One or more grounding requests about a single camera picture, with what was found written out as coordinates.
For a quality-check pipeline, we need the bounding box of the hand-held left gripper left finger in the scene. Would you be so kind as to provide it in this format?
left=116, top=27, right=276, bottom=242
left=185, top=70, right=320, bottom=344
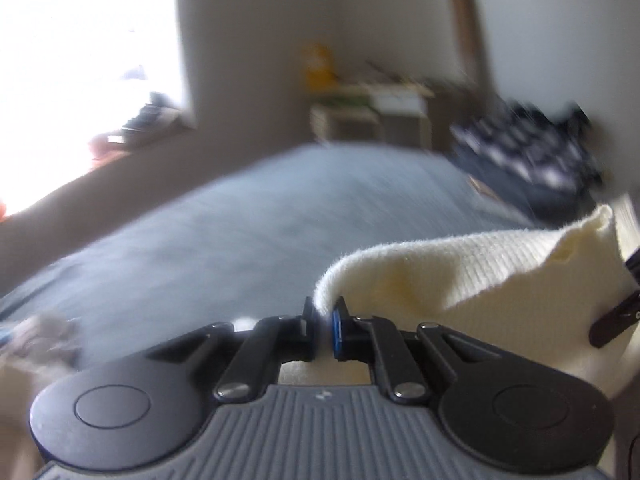
left=145, top=297, right=319, bottom=404

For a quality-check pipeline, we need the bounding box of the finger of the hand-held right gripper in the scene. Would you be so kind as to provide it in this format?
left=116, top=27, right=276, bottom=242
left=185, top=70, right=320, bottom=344
left=590, top=247, right=640, bottom=349

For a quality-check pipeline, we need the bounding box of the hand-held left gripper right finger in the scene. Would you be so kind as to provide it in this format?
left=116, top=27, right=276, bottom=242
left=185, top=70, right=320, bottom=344
left=332, top=297, right=495, bottom=405

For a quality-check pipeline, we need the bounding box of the cream knit sweater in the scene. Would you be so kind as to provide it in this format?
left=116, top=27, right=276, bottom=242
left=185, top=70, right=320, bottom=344
left=280, top=204, right=640, bottom=397

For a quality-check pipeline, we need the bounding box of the grey bed blanket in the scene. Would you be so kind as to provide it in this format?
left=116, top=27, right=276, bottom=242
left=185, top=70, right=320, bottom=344
left=0, top=143, right=551, bottom=378

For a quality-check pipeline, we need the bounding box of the plaid shirt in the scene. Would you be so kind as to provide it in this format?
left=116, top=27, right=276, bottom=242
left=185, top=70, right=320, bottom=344
left=449, top=99, right=603, bottom=198

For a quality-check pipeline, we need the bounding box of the yellow box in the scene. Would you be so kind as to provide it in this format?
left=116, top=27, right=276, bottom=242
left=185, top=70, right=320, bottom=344
left=302, top=44, right=337, bottom=90

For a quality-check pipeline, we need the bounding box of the grey garment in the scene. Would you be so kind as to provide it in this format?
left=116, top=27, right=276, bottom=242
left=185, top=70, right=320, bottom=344
left=0, top=314, right=83, bottom=377

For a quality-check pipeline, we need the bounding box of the cardboard box with dark clutter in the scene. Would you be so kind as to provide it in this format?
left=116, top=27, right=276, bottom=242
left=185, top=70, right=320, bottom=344
left=119, top=91, right=193, bottom=147

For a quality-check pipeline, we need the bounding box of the beige clothing pile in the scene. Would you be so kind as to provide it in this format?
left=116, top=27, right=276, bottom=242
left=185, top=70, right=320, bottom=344
left=0, top=357, right=48, bottom=480

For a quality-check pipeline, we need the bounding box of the cardboard plank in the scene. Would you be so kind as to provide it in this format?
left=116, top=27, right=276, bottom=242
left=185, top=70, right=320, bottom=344
left=441, top=0, right=495, bottom=92

